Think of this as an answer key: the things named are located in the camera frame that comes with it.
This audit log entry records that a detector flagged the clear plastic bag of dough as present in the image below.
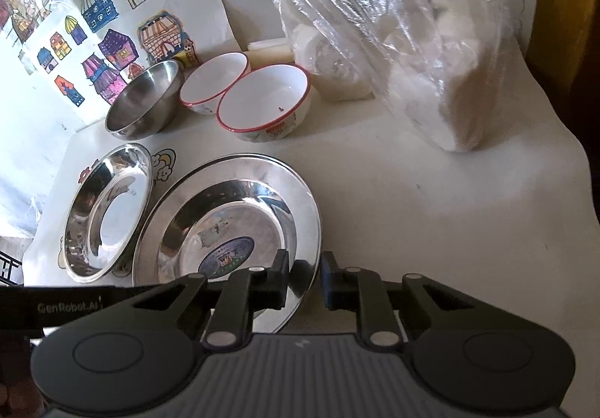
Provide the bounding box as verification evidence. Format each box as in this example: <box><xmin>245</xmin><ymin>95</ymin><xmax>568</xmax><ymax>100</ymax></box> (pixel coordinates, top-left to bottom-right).
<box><xmin>271</xmin><ymin>0</ymin><xmax>511</xmax><ymax>153</ymax></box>

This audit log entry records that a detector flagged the cream table cloth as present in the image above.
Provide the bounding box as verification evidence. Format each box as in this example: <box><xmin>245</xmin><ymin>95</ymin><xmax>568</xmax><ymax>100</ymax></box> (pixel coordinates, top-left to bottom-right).
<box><xmin>21</xmin><ymin>0</ymin><xmax>600</xmax><ymax>418</ymax></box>

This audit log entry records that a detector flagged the small stainless steel plate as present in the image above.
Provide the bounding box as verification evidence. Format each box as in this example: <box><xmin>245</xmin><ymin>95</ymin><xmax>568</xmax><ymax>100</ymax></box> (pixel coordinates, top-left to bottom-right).
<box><xmin>62</xmin><ymin>142</ymin><xmax>155</xmax><ymax>283</ymax></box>

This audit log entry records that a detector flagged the stainless steel bowl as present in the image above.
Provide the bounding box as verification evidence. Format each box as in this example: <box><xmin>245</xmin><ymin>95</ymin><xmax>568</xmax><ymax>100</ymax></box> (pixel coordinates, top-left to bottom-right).
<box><xmin>104</xmin><ymin>59</ymin><xmax>186</xmax><ymax>140</ymax></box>

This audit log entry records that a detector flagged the white bowl with red rim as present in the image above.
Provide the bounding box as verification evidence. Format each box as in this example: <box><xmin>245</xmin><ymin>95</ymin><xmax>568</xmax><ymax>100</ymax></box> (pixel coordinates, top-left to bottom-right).
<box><xmin>179</xmin><ymin>51</ymin><xmax>251</xmax><ymax>115</ymax></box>
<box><xmin>216</xmin><ymin>63</ymin><xmax>313</xmax><ymax>143</ymax></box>

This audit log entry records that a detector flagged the large stainless steel plate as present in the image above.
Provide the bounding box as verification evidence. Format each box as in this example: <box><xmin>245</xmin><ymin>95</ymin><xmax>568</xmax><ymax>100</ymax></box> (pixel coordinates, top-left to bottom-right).
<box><xmin>132</xmin><ymin>154</ymin><xmax>324</xmax><ymax>335</ymax></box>

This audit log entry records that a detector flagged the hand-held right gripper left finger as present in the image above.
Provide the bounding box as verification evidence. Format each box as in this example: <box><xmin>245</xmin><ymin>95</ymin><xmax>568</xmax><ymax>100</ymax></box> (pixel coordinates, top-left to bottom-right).
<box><xmin>133</xmin><ymin>249</ymin><xmax>290</xmax><ymax>348</ymax></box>

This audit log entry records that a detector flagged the coloured houses drawing paper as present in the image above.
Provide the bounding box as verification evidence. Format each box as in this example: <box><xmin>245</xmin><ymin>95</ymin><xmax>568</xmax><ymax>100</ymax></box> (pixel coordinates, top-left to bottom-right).
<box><xmin>21</xmin><ymin>0</ymin><xmax>245</xmax><ymax>120</ymax></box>

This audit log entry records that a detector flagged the black metal frame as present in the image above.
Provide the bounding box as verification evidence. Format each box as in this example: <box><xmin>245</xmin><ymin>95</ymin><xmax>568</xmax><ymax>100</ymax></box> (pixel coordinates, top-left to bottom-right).
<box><xmin>0</xmin><ymin>250</ymin><xmax>23</xmax><ymax>286</ymax></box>

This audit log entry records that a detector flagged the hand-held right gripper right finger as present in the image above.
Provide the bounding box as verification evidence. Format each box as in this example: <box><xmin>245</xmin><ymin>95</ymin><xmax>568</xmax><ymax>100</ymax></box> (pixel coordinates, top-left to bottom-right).
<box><xmin>321</xmin><ymin>250</ymin><xmax>470</xmax><ymax>348</ymax></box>

